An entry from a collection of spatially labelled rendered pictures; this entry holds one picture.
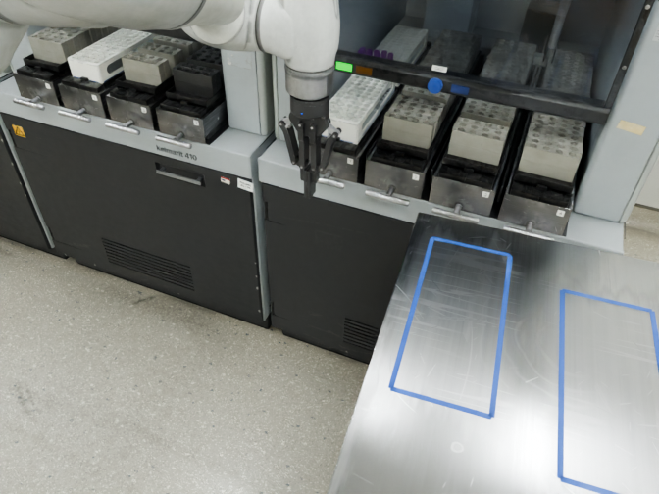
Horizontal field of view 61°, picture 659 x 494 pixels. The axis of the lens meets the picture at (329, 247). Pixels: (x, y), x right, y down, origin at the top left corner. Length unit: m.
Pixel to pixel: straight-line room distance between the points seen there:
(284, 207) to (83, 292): 1.00
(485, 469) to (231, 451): 1.04
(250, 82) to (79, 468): 1.13
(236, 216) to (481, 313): 0.82
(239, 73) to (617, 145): 0.84
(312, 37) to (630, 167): 0.68
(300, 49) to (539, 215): 0.59
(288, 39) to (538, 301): 0.60
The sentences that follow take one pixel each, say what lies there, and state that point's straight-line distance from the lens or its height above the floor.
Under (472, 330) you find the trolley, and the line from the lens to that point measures 0.90.
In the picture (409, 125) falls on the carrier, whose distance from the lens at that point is 1.27.
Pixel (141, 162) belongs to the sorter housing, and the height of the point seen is 0.62.
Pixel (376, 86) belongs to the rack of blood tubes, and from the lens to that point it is 1.43.
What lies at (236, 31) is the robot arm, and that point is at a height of 1.13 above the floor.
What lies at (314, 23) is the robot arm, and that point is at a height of 1.15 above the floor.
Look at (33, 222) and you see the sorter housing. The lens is 2.20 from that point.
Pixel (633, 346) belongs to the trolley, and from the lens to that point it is 0.98.
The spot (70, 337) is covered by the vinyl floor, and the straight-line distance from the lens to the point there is 2.07.
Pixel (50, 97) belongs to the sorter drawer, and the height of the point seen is 0.76.
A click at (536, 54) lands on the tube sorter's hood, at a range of 1.16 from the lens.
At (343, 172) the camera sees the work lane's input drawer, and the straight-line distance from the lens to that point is 1.30.
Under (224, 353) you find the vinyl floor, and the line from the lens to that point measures 1.89.
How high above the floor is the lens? 1.49
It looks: 42 degrees down
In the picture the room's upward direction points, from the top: 2 degrees clockwise
